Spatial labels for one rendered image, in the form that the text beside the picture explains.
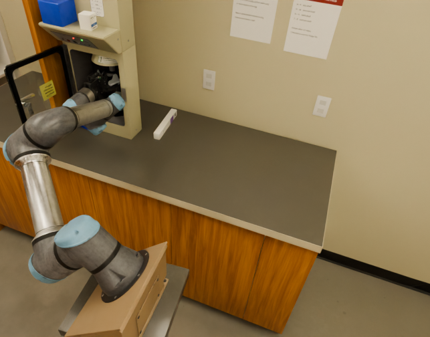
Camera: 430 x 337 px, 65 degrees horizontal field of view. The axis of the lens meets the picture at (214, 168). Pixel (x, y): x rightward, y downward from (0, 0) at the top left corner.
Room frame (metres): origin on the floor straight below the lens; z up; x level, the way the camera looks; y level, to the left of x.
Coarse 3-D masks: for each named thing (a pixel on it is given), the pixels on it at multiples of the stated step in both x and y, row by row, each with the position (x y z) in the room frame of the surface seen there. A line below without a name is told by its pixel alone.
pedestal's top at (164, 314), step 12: (168, 264) 0.71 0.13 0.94; (168, 276) 0.66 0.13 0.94; (180, 276) 0.67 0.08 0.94; (84, 288) 0.59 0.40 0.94; (168, 288) 0.62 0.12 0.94; (180, 288) 0.62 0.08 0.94; (84, 300) 0.55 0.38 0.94; (168, 300) 0.57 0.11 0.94; (180, 300) 0.60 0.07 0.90; (72, 312) 0.50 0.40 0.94; (156, 312) 0.53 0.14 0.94; (168, 312) 0.53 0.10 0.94; (156, 324) 0.49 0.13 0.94; (168, 324) 0.49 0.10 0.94; (144, 336) 0.45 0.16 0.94; (156, 336) 0.45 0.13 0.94
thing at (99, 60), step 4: (92, 56) 1.54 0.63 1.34; (96, 56) 1.52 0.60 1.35; (100, 56) 1.51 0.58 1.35; (92, 60) 1.53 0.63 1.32; (96, 60) 1.51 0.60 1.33; (100, 60) 1.50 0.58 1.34; (104, 60) 1.50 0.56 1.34; (108, 60) 1.50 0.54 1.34; (112, 60) 1.51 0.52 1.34; (100, 64) 1.49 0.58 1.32; (104, 64) 1.49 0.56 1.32; (108, 64) 1.50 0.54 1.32; (112, 64) 1.50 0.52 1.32; (116, 64) 1.51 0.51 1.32
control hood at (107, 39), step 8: (40, 24) 1.42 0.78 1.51; (48, 24) 1.42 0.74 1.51; (72, 24) 1.45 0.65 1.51; (48, 32) 1.46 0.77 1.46; (64, 32) 1.40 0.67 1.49; (72, 32) 1.38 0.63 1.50; (80, 32) 1.37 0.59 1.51; (88, 32) 1.37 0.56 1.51; (96, 32) 1.38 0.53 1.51; (104, 32) 1.39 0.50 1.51; (112, 32) 1.40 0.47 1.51; (96, 40) 1.36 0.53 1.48; (104, 40) 1.34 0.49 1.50; (112, 40) 1.38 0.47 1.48; (120, 40) 1.44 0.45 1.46; (104, 48) 1.41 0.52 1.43; (112, 48) 1.38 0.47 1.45; (120, 48) 1.43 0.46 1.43
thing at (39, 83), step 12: (48, 60) 1.43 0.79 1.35; (60, 60) 1.49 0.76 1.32; (24, 72) 1.31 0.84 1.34; (36, 72) 1.36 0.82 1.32; (48, 72) 1.41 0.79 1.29; (60, 72) 1.47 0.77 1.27; (24, 84) 1.29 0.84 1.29; (36, 84) 1.34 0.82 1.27; (48, 84) 1.40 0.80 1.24; (60, 84) 1.46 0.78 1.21; (24, 96) 1.28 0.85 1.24; (36, 96) 1.33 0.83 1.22; (48, 96) 1.38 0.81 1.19; (60, 96) 1.45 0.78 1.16; (24, 108) 1.26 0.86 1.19; (36, 108) 1.31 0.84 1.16; (48, 108) 1.37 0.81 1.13
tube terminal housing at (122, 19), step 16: (80, 0) 1.49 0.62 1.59; (112, 0) 1.45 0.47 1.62; (128, 0) 1.52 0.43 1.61; (96, 16) 1.47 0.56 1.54; (112, 16) 1.45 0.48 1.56; (128, 16) 1.51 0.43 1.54; (128, 32) 1.50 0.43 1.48; (80, 48) 1.51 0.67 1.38; (128, 48) 1.50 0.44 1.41; (128, 64) 1.48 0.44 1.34; (128, 80) 1.47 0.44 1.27; (128, 96) 1.46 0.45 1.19; (128, 112) 1.44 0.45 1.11; (112, 128) 1.47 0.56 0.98; (128, 128) 1.45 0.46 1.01
